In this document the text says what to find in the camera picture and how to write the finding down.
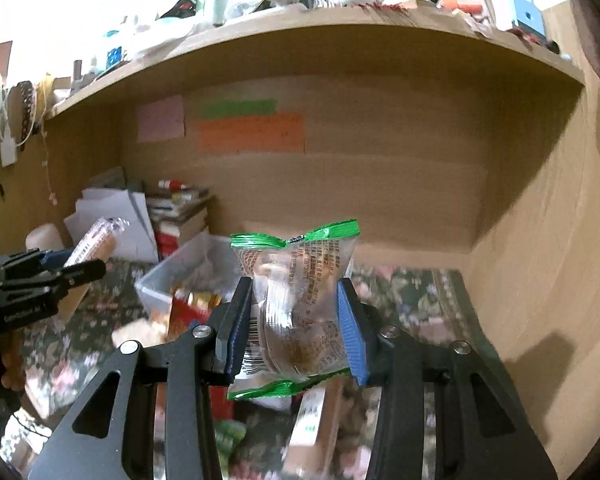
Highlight sausage bread pack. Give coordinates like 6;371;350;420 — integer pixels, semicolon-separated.
54;218;129;330

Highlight red cartoon snack bag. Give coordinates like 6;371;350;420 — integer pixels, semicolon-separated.
168;287;234;420

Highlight green edged clear cracker bag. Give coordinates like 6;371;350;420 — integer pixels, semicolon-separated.
227;219;360;400

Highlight person's hand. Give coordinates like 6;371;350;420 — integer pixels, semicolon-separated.
0;330;26;392

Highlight white mug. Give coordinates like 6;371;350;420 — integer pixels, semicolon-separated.
26;223;65;252

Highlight white paper sheets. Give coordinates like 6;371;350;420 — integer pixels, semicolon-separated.
64;188;159;263

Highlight green peas snack pack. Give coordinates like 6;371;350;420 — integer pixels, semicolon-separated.
213;419;247;468

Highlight floral tablecloth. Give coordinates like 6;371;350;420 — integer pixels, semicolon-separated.
17;260;497;479

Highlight stack of books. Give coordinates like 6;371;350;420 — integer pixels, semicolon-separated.
146;180;212;260

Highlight clear plastic storage bin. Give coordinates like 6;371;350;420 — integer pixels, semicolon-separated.
134;231;242;314

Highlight orange biscuit pack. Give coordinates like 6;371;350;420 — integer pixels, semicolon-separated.
282;376;344;479

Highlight brown patterned headband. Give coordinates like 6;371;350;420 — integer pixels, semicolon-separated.
16;81;36;152

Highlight pink sticky note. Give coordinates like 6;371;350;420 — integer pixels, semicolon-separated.
136;96;185;143

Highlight green sticky note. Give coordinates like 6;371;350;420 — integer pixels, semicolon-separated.
200;99;277;120

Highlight orange sticky note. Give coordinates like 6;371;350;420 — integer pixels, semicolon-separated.
196;113;306;155

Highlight wooden shelf board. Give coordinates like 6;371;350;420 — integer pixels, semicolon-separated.
46;6;583;120

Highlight blue pencil sharpener box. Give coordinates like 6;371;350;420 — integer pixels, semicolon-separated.
512;0;546;40

